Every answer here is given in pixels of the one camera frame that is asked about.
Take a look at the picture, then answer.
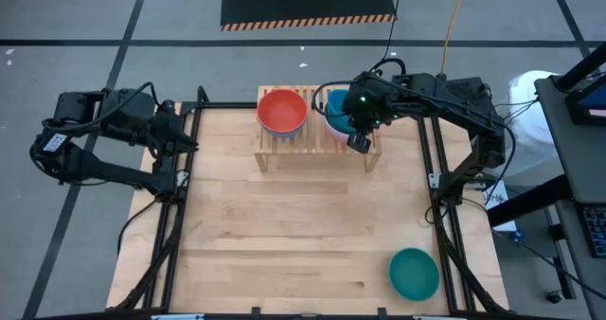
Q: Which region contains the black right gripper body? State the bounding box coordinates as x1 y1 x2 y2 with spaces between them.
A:
341 73 399 134

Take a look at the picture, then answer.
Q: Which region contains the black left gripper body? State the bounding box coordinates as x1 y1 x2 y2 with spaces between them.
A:
144 99 188 158

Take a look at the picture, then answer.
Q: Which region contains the turquoise blue bowl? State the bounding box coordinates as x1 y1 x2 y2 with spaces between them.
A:
324 88 361 135

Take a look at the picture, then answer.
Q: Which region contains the white bowl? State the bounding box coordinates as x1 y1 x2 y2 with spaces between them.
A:
323 114 351 139

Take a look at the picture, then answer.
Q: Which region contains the pink bowl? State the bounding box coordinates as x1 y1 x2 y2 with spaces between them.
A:
326 123 354 145

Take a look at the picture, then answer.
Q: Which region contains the red bowl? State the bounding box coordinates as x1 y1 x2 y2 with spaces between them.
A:
257 89 309 135

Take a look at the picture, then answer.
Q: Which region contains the green bowl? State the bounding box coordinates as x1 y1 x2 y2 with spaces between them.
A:
388 247 441 303

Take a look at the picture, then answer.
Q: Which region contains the wooden slatted shelf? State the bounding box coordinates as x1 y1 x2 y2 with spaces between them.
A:
254 84 383 173

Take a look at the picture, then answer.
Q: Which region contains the black textured flat panel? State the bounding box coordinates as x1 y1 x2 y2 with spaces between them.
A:
444 76 489 98

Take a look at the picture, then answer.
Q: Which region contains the black hazard-striped floor mat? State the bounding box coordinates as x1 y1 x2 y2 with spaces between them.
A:
220 0 398 32

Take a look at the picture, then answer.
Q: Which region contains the white bag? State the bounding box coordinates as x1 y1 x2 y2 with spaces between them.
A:
491 70 545 179

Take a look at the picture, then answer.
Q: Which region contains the white paper sheet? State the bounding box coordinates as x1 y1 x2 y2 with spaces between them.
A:
482 191 517 234

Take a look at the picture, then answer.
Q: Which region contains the black desk strut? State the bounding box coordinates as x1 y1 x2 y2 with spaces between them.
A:
487 172 579 229

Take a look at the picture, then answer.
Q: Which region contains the grey desk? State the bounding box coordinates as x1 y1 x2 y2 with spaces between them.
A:
534 73 606 320

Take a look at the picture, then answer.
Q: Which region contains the black desk monitor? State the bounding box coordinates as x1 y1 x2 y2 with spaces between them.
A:
565 73 606 126

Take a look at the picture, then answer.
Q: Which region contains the black keyboard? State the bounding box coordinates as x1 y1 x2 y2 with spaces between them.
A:
580 204 606 259

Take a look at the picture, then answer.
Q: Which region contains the black aluminium table frame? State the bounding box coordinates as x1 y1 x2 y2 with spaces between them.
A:
113 85 510 320

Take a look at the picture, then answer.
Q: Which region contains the black floor cable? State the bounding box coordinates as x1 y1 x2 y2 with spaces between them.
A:
368 0 407 75

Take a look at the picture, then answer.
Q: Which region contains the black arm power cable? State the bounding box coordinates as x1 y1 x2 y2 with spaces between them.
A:
116 196 162 256
423 194 606 302

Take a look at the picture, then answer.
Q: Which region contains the yellow hanging cable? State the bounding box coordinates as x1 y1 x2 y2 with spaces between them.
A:
439 0 470 78

